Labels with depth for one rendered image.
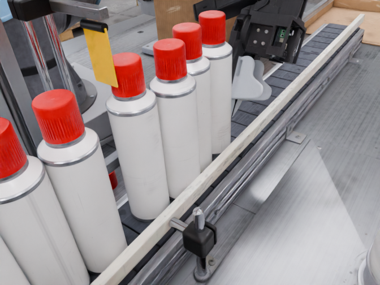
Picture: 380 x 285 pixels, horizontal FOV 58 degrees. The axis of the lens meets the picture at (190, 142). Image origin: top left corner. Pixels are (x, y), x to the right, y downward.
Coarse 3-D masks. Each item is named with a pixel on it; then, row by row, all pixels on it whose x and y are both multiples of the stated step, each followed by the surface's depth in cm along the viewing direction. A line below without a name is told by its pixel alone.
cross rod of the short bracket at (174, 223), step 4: (172, 220) 38; (176, 220) 38; (172, 224) 38; (176, 224) 38; (180, 224) 38; (184, 224) 38; (176, 228) 38; (180, 228) 38; (184, 228) 37; (180, 232) 38
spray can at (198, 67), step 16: (176, 32) 37; (192, 32) 37; (192, 48) 38; (192, 64) 39; (208, 64) 40; (208, 80) 41; (208, 96) 42; (208, 112) 43; (208, 128) 45; (208, 144) 46; (208, 160) 48
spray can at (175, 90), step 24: (168, 48) 33; (168, 72) 35; (168, 96) 35; (192, 96) 36; (168, 120) 37; (192, 120) 38; (168, 144) 39; (192, 144) 40; (168, 168) 42; (192, 168) 42
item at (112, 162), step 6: (324, 0) 86; (330, 0) 88; (318, 6) 82; (324, 6) 85; (306, 12) 79; (312, 12) 79; (306, 18) 77; (108, 156) 40; (114, 156) 40; (108, 162) 39; (114, 162) 40; (108, 168) 39; (114, 168) 40
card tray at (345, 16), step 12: (336, 0) 121; (348, 0) 119; (360, 0) 117; (372, 0) 115; (324, 12) 117; (336, 12) 117; (348, 12) 117; (360, 12) 116; (372, 12) 115; (312, 24) 109; (348, 24) 107; (360, 24) 107; (372, 24) 106; (372, 36) 98
